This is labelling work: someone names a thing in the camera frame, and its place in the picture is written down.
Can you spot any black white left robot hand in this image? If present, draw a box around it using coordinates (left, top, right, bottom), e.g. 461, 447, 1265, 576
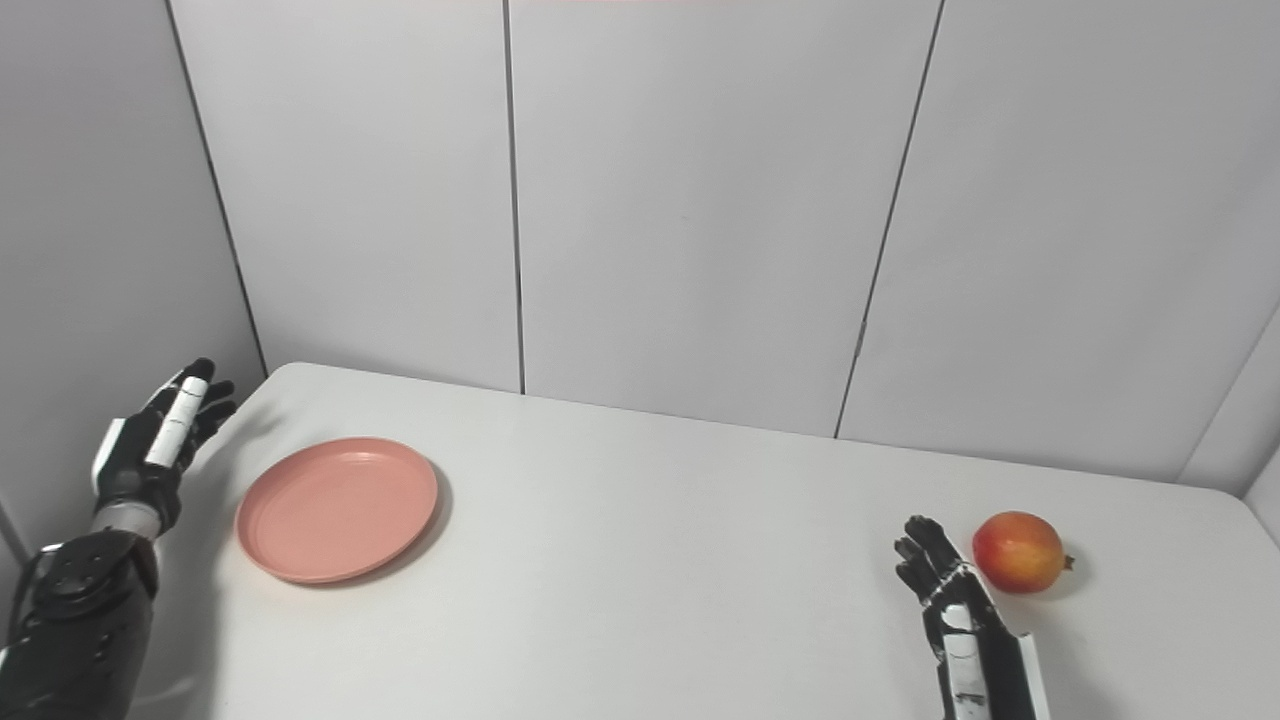
92, 358, 238, 536

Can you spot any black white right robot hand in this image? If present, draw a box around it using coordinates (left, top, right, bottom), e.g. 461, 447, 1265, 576
894, 515, 1051, 720

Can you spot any red yellow pomegranate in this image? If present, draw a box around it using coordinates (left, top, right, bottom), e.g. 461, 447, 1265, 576
972, 511, 1076, 595

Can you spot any pink round plate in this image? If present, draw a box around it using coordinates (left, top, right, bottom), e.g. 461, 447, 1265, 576
236, 437, 439, 585

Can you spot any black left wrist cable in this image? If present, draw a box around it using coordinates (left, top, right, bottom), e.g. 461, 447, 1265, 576
6, 543, 53, 646

